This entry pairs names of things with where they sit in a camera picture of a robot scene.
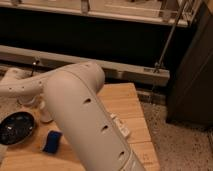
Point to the white plastic bottle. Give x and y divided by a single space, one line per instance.
121 126

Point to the dark cabinet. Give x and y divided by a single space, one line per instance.
190 98

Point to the black bowl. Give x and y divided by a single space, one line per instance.
16 127

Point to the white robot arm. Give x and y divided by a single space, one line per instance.
70 93

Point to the white ceramic cup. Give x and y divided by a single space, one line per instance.
45 116

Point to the blue sponge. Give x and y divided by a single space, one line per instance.
52 142

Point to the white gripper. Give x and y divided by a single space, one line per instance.
29 101

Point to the metal rod stand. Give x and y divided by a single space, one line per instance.
159 64

